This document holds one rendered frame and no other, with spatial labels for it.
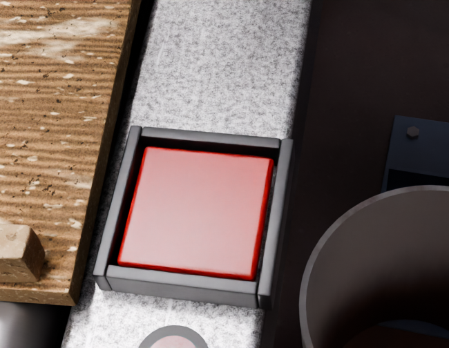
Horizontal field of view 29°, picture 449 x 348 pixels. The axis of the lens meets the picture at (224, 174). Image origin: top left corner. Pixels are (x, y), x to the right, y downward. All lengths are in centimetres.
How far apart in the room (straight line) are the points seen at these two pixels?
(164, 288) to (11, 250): 6
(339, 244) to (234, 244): 67
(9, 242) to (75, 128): 8
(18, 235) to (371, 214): 72
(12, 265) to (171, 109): 12
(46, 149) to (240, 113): 9
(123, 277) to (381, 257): 80
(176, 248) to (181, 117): 8
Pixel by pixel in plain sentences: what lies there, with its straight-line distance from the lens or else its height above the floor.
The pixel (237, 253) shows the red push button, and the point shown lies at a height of 93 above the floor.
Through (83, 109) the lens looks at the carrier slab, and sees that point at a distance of 41.
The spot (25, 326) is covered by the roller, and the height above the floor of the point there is 92.
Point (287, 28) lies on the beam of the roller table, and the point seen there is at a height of 92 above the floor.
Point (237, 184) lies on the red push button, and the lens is 38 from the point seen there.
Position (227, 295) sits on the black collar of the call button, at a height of 93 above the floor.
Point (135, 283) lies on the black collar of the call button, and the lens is 37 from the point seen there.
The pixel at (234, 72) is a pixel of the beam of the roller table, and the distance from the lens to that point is 43.
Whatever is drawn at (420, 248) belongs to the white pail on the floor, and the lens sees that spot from 115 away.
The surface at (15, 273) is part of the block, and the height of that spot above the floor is 95.
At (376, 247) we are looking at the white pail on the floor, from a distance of 111.
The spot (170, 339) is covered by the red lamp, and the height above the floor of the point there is 92.
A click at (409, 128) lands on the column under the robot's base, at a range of 149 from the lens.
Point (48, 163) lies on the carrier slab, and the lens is 39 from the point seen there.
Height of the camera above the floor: 126
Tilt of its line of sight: 59 degrees down
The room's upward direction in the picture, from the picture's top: 11 degrees counter-clockwise
